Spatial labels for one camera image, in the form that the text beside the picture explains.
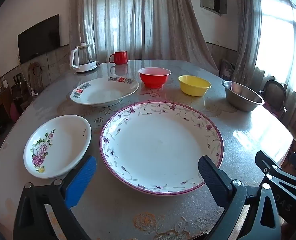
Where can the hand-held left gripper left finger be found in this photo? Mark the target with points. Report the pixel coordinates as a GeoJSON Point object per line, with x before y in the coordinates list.
{"type": "Point", "coordinates": [80, 182]}

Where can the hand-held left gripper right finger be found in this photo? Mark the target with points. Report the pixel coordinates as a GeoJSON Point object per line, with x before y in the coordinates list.
{"type": "Point", "coordinates": [212, 180]}

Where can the white plate with rose print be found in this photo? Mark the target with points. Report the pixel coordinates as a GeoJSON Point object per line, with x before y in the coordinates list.
{"type": "Point", "coordinates": [63, 140]}

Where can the large purple floral rim plate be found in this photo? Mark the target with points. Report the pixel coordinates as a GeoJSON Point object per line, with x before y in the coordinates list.
{"type": "Point", "coordinates": [160, 147]}

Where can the stainless steel bowl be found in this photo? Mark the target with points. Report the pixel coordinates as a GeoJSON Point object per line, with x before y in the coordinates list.
{"type": "Point", "coordinates": [240, 95]}

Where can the yellow plastic bowl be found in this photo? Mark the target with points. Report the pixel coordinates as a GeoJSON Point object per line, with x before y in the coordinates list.
{"type": "Point", "coordinates": [194, 86]}

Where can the red plastic bowl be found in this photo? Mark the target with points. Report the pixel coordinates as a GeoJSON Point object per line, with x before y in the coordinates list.
{"type": "Point", "coordinates": [154, 80]}

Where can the dark round back chair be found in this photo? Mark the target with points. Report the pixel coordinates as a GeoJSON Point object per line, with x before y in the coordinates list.
{"type": "Point", "coordinates": [274, 92]}

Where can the printed cushion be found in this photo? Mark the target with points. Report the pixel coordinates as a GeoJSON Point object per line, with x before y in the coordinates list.
{"type": "Point", "coordinates": [227, 68]}

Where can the pink bag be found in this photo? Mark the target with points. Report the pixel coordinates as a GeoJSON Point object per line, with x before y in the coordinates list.
{"type": "Point", "coordinates": [14, 111]}

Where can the white power strip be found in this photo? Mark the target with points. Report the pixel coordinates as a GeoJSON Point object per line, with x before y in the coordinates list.
{"type": "Point", "coordinates": [35, 93]}

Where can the wooden chair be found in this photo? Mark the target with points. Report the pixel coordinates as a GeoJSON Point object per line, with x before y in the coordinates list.
{"type": "Point", "coordinates": [34, 72]}

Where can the white glass electric kettle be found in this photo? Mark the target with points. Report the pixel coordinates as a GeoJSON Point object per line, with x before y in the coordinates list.
{"type": "Point", "coordinates": [84, 60]}

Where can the beige side window curtain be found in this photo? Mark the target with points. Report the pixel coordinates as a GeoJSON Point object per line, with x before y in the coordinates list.
{"type": "Point", "coordinates": [247, 30]}

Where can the red mug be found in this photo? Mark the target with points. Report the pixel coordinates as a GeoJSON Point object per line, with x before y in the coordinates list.
{"type": "Point", "coordinates": [119, 58]}

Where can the beige sheer curtain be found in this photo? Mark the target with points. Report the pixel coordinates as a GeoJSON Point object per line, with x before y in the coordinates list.
{"type": "Point", "coordinates": [143, 17]}

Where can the black wall television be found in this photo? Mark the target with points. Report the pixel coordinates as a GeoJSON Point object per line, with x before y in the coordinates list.
{"type": "Point", "coordinates": [38, 40]}

